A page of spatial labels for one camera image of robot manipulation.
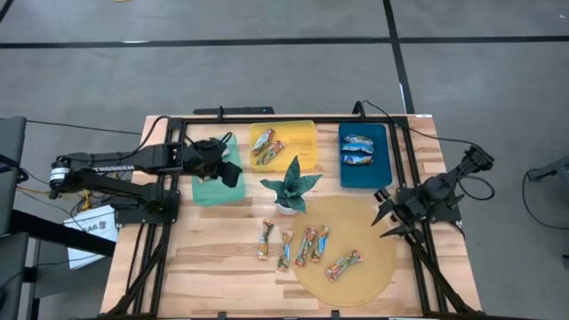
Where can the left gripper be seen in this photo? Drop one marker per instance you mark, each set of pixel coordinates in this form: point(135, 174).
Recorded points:
point(204, 157)

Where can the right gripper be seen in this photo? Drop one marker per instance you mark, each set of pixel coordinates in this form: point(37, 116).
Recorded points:
point(415, 206)

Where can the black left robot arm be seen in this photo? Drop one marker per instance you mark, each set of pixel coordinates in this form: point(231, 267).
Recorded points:
point(146, 160)

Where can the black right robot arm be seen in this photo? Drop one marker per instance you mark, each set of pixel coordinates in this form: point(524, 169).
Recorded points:
point(453, 180)

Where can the green translucent plastic bin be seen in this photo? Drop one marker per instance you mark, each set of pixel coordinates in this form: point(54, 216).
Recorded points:
point(218, 195)

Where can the blue plastic bin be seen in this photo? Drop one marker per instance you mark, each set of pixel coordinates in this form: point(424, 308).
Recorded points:
point(364, 175)

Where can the black power strip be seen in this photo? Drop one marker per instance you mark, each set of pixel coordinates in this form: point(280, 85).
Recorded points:
point(240, 110)

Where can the round woven straw placemat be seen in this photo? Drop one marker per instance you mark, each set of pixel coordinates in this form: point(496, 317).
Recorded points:
point(355, 284)

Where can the snake plant in white pot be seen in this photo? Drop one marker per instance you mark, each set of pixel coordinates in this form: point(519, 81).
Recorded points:
point(291, 189)

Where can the yellow translucent plastic bin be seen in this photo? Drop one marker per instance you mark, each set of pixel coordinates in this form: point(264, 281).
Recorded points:
point(298, 142)

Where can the white printed paper sheet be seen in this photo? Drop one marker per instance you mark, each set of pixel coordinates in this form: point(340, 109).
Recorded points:
point(89, 240)

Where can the black metal beam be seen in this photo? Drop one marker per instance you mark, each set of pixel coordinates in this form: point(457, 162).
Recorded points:
point(62, 233)

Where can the grey equipment stand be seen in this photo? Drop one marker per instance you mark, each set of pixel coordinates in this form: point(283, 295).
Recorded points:
point(553, 171)

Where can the dark grey upholstered panel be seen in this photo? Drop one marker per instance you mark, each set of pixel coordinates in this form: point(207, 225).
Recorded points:
point(13, 266)

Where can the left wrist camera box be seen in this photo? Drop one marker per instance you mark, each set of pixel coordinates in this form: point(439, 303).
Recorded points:
point(231, 174)

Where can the black metal table frame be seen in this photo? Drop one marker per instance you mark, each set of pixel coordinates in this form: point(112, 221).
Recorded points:
point(213, 120)

